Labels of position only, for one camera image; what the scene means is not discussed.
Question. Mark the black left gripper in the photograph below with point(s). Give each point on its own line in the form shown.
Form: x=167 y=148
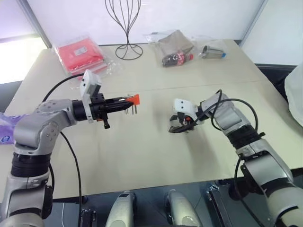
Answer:
x=97 y=111

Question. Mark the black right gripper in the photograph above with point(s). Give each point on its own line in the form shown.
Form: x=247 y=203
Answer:
x=187 y=123

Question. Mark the orange hex key holder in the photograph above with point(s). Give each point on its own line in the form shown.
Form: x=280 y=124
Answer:
x=135 y=99

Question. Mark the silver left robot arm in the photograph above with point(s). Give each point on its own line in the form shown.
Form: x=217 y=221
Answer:
x=35 y=127

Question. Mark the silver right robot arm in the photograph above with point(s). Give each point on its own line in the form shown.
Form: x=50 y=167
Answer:
x=260 y=151

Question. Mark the red packet in plastic bag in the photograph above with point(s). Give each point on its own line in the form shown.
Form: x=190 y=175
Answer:
x=78 y=56

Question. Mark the cola bottle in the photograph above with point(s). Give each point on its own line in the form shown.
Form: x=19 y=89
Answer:
x=176 y=60

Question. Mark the brown item in plastic bag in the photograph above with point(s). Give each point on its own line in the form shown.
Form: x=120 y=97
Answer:
x=154 y=40

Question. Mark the grey metal cylinder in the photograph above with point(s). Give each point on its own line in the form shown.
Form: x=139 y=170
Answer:
x=213 y=52

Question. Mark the brown cloth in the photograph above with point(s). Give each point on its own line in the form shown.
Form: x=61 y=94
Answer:
x=176 y=42

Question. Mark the silver rounded robot leg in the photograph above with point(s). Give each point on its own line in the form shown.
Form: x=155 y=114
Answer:
x=182 y=210
x=120 y=210

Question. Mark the small clear plastic bag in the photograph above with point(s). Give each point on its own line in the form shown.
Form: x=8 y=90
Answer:
x=213 y=43

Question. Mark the black box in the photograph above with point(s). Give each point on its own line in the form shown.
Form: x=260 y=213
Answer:
x=227 y=212

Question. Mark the purple packet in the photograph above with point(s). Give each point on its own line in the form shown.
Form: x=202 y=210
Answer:
x=7 y=130

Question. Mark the black clamp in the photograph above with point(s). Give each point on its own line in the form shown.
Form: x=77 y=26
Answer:
x=88 y=218

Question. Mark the white plastic bag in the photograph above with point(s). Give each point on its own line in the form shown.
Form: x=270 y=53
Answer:
x=294 y=94

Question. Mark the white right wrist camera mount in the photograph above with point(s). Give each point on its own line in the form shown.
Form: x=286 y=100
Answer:
x=182 y=104

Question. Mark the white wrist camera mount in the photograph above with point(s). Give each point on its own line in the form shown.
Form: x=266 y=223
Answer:
x=88 y=80
x=182 y=104

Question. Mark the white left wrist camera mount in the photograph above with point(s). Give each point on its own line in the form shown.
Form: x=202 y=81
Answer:
x=88 y=80

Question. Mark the grey window post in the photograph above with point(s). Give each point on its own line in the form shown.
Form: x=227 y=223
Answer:
x=253 y=21
x=39 y=23

